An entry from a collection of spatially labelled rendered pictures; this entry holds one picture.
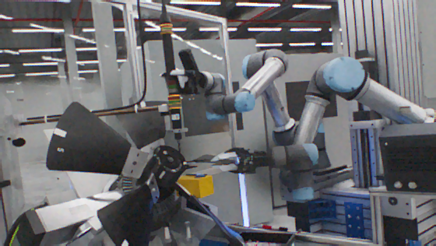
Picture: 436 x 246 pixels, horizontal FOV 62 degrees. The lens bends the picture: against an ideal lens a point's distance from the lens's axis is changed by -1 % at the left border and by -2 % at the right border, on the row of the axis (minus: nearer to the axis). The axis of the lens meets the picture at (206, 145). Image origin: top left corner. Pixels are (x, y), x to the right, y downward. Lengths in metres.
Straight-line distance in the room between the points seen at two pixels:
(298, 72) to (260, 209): 2.05
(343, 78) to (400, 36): 0.67
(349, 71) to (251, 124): 3.06
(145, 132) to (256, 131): 3.08
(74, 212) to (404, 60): 1.52
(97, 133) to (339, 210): 1.15
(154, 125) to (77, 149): 0.32
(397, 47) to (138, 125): 1.19
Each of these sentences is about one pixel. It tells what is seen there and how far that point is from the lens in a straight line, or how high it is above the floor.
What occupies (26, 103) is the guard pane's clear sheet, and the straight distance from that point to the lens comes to 1.78.
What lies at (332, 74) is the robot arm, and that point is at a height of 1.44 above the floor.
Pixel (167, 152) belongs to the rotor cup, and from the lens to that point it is 1.20.
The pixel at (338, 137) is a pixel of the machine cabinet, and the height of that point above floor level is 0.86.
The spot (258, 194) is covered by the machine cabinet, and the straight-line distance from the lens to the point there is 4.39.
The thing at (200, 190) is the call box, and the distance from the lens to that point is 1.68.
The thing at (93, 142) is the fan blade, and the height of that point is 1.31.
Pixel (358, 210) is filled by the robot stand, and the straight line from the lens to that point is 1.75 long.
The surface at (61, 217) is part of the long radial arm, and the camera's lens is 1.11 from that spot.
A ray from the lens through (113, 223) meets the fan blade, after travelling 0.97.
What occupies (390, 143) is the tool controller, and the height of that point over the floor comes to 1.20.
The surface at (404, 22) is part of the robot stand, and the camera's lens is 1.97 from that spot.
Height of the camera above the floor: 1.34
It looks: 4 degrees down
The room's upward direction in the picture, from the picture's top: 6 degrees counter-clockwise
